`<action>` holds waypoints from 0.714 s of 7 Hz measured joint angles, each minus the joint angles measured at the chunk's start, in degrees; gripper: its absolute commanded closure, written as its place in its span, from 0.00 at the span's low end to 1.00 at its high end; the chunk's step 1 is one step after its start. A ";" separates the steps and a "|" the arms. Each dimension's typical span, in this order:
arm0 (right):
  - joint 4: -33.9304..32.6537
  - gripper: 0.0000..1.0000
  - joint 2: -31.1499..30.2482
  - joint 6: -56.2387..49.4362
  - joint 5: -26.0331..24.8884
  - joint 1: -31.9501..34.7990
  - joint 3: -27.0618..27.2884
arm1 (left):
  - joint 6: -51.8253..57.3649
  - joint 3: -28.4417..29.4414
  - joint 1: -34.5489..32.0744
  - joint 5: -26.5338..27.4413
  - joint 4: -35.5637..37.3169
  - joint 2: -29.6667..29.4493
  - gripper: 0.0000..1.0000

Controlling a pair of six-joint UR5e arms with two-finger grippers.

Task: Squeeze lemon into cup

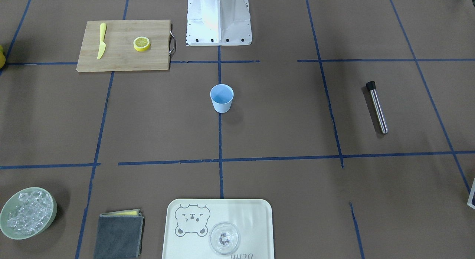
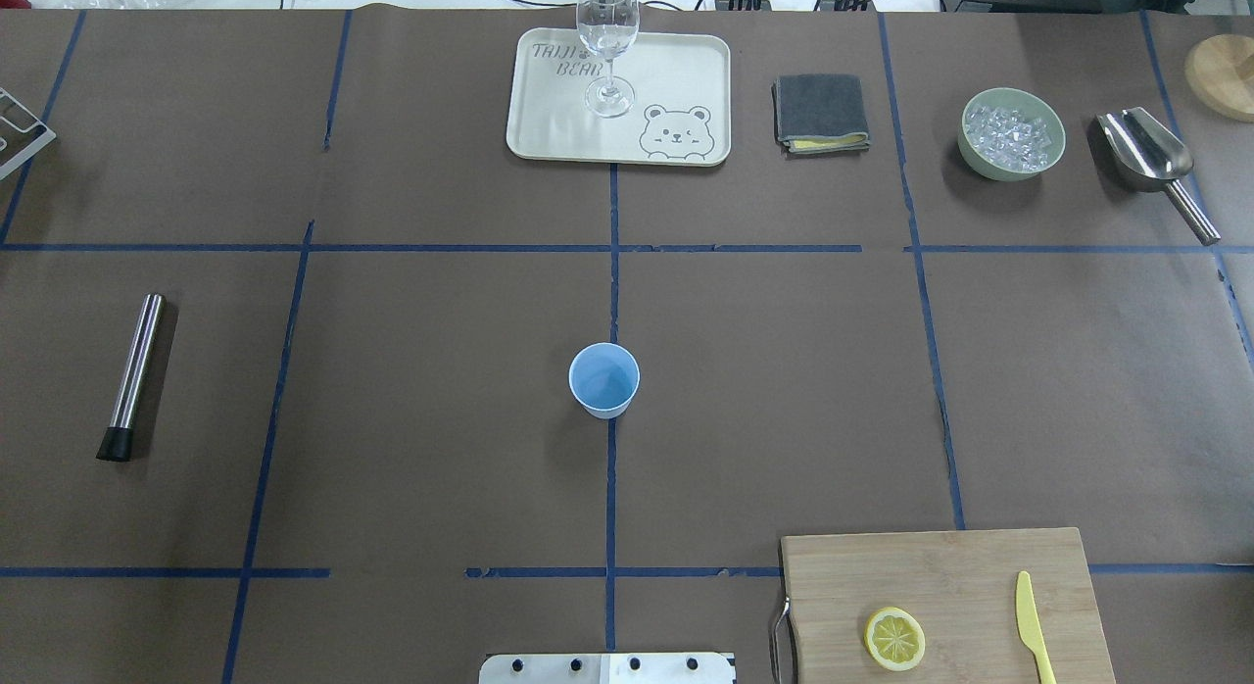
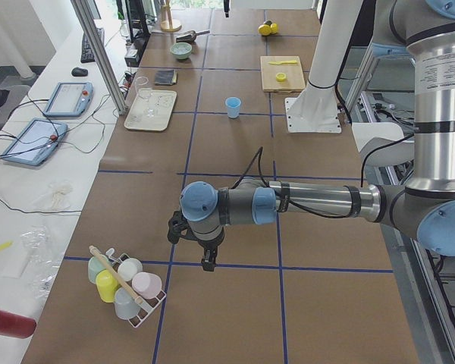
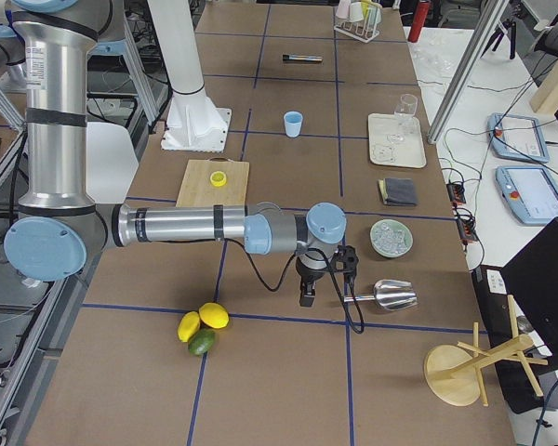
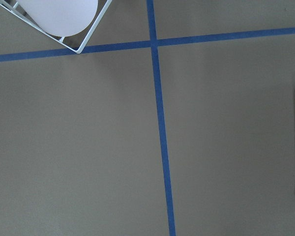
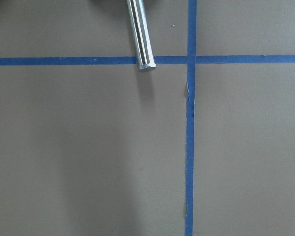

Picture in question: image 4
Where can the bamboo cutting board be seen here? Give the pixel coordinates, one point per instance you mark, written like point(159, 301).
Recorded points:
point(209, 182)

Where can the yellow lemon upper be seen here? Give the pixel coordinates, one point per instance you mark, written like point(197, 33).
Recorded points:
point(214, 315)

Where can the cream bear tray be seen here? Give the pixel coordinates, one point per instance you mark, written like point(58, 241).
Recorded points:
point(390, 145)

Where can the grey folded cloth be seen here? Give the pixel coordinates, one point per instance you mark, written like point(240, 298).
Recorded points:
point(398, 191)

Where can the far blue teach pendant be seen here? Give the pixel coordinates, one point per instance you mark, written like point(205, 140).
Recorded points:
point(517, 137)

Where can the near blue teach pendant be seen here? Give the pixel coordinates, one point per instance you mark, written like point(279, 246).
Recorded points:
point(530, 192)

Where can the black laptop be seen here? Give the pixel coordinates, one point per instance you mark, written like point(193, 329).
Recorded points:
point(531, 277)

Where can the clear wine glass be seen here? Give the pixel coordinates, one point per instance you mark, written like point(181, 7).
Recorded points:
point(404, 111)

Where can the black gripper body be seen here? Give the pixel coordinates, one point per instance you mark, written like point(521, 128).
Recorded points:
point(308, 277)

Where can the green lime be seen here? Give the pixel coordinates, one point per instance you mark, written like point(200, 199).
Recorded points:
point(202, 342)

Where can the steel muddler black tip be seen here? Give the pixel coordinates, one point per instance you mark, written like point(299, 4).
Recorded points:
point(301, 59)

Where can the blue teach pendant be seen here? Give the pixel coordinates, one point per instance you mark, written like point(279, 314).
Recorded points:
point(530, 192)
point(517, 137)

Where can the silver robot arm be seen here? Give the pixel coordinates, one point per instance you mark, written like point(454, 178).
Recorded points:
point(60, 226)

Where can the red bottle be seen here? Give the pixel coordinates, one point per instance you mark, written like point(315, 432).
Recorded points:
point(419, 18)

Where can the wooden cup tree stand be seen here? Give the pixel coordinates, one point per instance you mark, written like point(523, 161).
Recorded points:
point(454, 373)

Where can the yellow lemon slice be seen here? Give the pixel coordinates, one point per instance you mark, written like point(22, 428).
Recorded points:
point(218, 179)

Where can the yellow lemon left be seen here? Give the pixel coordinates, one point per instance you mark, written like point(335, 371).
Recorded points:
point(189, 325)

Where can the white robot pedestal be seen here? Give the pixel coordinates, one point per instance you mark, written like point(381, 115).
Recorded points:
point(193, 122)

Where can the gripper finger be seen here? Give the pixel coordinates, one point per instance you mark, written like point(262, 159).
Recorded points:
point(304, 297)
point(311, 293)

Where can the aluminium frame post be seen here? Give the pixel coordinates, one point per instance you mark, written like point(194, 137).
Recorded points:
point(486, 25)

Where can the steel ice scoop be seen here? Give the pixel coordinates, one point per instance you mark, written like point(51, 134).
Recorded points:
point(388, 295)

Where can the light blue plastic cup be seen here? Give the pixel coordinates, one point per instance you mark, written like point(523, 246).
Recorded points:
point(293, 121)

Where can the green bowl of ice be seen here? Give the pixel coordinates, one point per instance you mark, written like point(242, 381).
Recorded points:
point(390, 238)

